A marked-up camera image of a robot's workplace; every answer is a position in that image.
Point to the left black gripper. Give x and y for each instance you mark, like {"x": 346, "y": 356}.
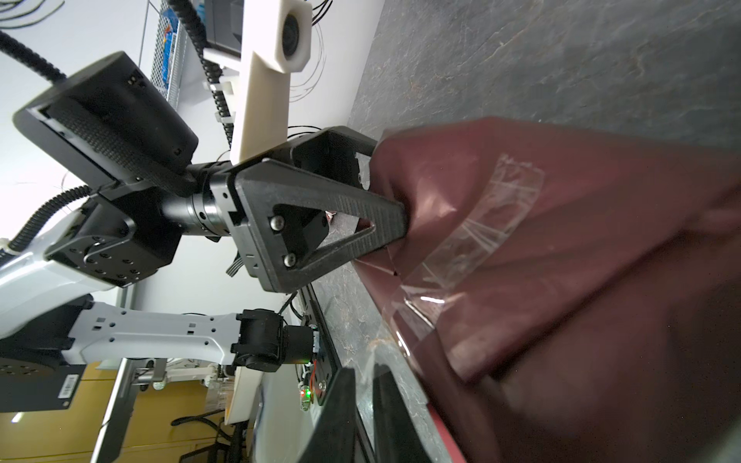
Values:
{"x": 299, "y": 218}

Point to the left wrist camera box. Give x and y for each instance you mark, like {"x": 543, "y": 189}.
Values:
{"x": 264, "y": 43}

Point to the white wire wall shelf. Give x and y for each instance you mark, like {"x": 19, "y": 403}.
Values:
{"x": 155, "y": 26}

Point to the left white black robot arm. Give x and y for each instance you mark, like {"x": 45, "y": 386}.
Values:
{"x": 141, "y": 195}

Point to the red wrapping paper sheet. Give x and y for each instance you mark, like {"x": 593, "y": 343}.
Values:
{"x": 607, "y": 327}

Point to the blue candy packet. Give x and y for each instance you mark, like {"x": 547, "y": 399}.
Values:
{"x": 170, "y": 35}

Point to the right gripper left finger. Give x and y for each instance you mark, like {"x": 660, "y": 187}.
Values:
{"x": 333, "y": 440}

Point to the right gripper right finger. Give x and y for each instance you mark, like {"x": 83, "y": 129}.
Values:
{"x": 395, "y": 437}

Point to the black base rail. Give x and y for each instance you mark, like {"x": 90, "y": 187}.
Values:
{"x": 327, "y": 362}

